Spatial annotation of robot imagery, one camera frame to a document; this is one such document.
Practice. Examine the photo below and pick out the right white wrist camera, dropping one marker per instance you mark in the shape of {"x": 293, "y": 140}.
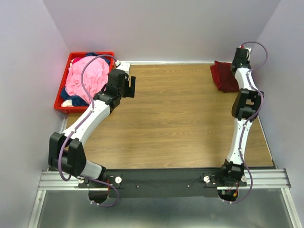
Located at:
{"x": 248, "y": 49}

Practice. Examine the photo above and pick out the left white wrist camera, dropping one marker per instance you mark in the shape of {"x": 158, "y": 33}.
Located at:
{"x": 124, "y": 66}

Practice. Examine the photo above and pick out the red plastic bin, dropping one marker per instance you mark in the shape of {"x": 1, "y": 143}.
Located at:
{"x": 59, "y": 100}

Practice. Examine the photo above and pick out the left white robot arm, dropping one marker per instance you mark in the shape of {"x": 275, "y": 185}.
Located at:
{"x": 66, "y": 149}

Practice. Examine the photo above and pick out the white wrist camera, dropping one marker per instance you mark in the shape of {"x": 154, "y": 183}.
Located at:
{"x": 124, "y": 66}
{"x": 248, "y": 49}

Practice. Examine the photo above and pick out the white cloth in bin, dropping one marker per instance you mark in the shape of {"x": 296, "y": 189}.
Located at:
{"x": 67, "y": 103}

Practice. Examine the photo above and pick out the navy blue t shirt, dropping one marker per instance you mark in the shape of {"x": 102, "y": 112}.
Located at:
{"x": 76, "y": 100}

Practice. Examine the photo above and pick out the aluminium frame rail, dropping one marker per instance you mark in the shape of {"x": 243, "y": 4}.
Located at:
{"x": 265, "y": 202}

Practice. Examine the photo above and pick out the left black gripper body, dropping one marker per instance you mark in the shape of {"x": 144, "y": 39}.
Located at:
{"x": 127, "y": 91}

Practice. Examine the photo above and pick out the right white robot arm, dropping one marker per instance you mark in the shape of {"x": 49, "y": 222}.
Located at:
{"x": 244, "y": 111}

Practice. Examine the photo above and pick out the pink t shirt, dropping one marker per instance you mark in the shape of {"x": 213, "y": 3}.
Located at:
{"x": 86, "y": 77}

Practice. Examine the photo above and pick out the maroon t shirt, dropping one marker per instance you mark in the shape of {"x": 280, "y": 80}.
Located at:
{"x": 223, "y": 77}

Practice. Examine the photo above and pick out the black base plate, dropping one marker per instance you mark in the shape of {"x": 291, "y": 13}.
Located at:
{"x": 165, "y": 183}

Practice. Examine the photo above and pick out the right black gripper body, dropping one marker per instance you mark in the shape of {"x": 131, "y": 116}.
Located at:
{"x": 246, "y": 61}

